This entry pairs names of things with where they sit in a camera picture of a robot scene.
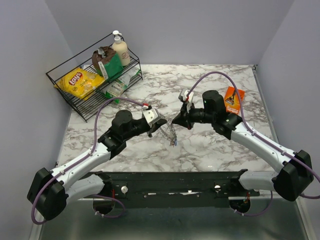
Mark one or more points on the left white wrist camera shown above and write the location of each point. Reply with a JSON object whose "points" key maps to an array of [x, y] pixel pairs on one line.
{"points": [[150, 114]]}

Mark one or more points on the orange small box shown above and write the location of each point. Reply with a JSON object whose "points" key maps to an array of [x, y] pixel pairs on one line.
{"points": [[231, 101]]}

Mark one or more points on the yellow Lays chips bag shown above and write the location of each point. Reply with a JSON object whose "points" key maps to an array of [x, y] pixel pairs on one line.
{"points": [[80, 83]]}

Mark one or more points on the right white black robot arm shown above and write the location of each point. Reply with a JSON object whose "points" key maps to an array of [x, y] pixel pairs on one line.
{"points": [[291, 172]]}

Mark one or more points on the brown green snack bag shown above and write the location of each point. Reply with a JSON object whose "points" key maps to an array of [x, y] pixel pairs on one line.
{"points": [[107, 63]]}

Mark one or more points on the white green snack bag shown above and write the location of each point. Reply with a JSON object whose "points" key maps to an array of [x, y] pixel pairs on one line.
{"points": [[119, 85]]}

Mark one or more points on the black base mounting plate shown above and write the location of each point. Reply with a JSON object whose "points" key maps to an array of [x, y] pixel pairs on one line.
{"points": [[175, 189]]}

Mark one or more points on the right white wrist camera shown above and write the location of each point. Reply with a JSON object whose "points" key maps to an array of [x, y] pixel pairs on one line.
{"points": [[186, 97]]}

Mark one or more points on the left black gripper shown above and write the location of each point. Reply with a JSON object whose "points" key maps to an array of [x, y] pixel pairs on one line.
{"points": [[155, 126]]}

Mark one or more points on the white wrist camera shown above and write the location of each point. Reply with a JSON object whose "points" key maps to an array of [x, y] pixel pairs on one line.
{"points": [[150, 114], [186, 97]]}

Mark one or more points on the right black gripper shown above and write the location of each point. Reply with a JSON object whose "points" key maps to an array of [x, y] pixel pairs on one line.
{"points": [[184, 117]]}

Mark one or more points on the cream lotion pump bottle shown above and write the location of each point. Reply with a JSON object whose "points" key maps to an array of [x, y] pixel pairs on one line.
{"points": [[121, 48]]}

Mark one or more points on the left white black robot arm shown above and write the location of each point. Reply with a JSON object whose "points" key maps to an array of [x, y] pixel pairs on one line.
{"points": [[52, 190]]}

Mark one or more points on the black wire rack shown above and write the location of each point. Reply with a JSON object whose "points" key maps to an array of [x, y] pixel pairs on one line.
{"points": [[87, 109]]}

